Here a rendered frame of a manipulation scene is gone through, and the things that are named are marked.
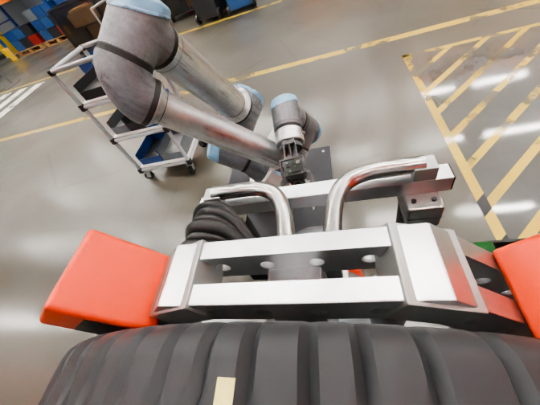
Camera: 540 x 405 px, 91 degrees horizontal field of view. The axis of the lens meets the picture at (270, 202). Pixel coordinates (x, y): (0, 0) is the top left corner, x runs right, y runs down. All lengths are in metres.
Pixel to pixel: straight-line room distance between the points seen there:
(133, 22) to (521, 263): 0.70
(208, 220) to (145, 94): 0.39
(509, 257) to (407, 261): 0.10
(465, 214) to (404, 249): 1.46
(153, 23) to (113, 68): 0.13
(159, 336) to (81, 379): 0.06
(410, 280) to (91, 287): 0.25
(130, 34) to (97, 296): 0.54
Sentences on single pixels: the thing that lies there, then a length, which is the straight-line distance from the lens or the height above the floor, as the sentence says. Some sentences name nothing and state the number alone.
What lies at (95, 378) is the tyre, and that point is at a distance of 0.22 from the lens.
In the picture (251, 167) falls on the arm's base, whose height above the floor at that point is 0.56.
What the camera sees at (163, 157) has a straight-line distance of 2.36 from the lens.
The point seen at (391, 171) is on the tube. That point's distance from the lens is 0.43.
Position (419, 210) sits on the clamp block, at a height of 0.95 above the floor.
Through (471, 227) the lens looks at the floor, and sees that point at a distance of 1.64.
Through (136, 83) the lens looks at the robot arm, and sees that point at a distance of 0.68.
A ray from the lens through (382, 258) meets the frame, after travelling 0.23.
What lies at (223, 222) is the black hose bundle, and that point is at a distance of 0.39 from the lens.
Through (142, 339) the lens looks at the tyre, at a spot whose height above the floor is 1.16.
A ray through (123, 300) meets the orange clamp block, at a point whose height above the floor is 1.12.
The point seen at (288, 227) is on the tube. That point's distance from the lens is 0.37.
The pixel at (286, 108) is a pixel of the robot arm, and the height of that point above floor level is 0.88.
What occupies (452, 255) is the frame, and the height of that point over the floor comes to 1.11.
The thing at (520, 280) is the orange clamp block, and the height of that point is 1.07.
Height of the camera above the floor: 1.31
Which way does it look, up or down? 48 degrees down
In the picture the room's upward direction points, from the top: 25 degrees counter-clockwise
